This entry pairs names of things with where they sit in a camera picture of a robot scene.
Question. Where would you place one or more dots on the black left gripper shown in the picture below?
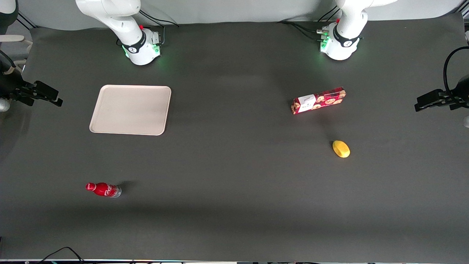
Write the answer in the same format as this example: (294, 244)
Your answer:
(460, 94)

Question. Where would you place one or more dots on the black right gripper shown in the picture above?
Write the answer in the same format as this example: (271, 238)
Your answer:
(11, 88)

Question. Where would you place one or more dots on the red coke bottle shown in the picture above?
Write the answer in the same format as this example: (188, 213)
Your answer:
(104, 189)

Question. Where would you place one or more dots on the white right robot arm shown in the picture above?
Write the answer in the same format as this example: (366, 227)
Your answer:
(135, 40)

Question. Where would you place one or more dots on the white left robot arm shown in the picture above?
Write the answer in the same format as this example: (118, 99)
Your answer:
(344, 40)

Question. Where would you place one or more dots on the beige plastic tray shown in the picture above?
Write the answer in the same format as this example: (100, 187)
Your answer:
(132, 110)

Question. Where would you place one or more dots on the yellow lemon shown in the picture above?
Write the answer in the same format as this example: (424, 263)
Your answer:
(341, 149)

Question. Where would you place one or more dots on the red cookie box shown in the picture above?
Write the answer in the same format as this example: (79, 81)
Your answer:
(322, 99)

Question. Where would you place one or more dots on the dark grey table mat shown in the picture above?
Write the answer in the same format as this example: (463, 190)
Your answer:
(234, 183)

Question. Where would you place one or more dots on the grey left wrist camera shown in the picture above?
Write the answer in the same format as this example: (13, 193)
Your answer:
(466, 121)

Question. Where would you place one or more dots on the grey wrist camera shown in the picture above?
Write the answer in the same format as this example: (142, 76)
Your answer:
(466, 121)
(3, 105)

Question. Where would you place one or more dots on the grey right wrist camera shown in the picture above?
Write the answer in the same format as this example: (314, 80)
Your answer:
(3, 105)

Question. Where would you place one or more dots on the beige side frame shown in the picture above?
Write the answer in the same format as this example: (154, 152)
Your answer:
(11, 38)

